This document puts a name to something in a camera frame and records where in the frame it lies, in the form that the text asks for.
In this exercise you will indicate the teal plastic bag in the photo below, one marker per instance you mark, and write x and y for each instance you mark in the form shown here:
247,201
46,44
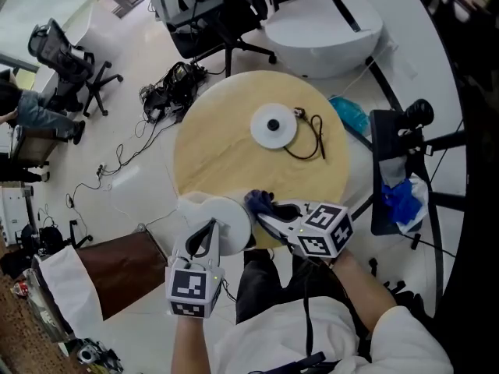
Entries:
351,113

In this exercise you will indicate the black side stand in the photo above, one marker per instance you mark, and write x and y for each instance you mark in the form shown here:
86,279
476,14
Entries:
390,170

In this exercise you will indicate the white round kettle base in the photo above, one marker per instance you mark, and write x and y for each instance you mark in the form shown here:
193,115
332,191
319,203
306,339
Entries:
273,125

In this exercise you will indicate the person's black trousers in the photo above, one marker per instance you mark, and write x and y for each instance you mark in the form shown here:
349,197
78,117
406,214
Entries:
265,283

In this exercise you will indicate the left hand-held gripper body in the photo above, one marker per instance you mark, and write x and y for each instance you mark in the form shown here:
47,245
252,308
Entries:
190,284

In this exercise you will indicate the black office chair with armrests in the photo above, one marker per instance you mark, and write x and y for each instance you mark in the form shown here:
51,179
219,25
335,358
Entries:
68,62

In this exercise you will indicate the black camera device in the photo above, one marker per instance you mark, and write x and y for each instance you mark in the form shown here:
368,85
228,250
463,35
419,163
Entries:
417,113

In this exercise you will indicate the black mesh office chair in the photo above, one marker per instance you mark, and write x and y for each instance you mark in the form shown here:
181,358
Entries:
228,18

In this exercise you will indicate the person's right forearm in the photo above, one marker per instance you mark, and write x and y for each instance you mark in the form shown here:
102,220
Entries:
362,286

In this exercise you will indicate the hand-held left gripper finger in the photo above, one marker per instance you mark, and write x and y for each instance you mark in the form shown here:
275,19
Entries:
216,244
192,234

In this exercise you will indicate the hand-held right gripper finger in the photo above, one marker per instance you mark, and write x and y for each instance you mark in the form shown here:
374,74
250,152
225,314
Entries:
290,204
274,228

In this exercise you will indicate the person's white shirt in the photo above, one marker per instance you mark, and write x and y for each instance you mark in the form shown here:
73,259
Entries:
296,341

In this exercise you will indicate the white power strip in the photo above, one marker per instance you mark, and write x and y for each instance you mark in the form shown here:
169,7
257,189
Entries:
101,169

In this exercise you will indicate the black equipment bundle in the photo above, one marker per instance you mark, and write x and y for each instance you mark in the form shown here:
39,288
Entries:
173,92

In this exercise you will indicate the person's left forearm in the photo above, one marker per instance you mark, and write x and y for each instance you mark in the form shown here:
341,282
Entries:
188,345

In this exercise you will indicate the dark blue cloth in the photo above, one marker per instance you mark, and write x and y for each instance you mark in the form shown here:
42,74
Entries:
260,203

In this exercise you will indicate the white fabric sheet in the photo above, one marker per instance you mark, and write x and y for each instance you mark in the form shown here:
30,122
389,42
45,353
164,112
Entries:
70,290

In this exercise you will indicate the blue gloves in plastic bag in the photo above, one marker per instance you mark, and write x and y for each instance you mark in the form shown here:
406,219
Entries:
403,203

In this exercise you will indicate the white kettle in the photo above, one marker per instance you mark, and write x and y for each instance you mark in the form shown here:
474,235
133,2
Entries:
226,220

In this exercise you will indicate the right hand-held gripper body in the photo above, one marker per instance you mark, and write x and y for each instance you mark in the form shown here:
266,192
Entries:
325,230

